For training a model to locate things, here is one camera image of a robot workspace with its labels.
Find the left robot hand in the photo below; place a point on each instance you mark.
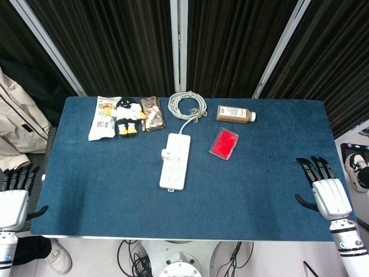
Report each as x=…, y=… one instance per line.
x=13, y=205

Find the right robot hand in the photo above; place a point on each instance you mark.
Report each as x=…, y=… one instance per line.
x=331, y=199

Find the white power strip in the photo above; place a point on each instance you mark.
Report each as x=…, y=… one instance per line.
x=176, y=173

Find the white plug adapter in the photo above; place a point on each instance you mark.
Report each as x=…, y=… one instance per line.
x=166, y=154

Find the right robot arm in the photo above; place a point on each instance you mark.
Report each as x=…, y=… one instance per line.
x=350, y=248

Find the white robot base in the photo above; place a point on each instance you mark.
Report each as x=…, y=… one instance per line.
x=178, y=259

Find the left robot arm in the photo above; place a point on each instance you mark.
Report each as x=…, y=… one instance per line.
x=5, y=251

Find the white black sneaker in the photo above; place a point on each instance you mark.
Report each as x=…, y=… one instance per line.
x=357, y=173

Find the black trouser leg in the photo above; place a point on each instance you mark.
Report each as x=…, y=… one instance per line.
x=31, y=251

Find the beige jacket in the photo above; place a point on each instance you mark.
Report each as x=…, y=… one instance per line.
x=20, y=124

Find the blue table cloth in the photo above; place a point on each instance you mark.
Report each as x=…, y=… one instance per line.
x=115, y=187

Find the white snack bag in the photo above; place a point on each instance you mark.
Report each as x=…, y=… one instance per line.
x=101, y=124

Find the red clear plastic case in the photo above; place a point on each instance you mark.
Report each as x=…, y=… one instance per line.
x=224, y=143

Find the brown liquid bottle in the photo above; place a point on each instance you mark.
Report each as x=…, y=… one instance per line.
x=232, y=114

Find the black white plush toy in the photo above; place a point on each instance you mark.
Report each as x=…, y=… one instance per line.
x=127, y=114

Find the brown snack bag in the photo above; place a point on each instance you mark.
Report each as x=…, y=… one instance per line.
x=154, y=118

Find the black pleated curtain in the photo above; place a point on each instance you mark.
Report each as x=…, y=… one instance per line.
x=115, y=43

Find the grey metal frame post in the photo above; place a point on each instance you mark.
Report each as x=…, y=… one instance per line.
x=178, y=46
x=47, y=46
x=278, y=49

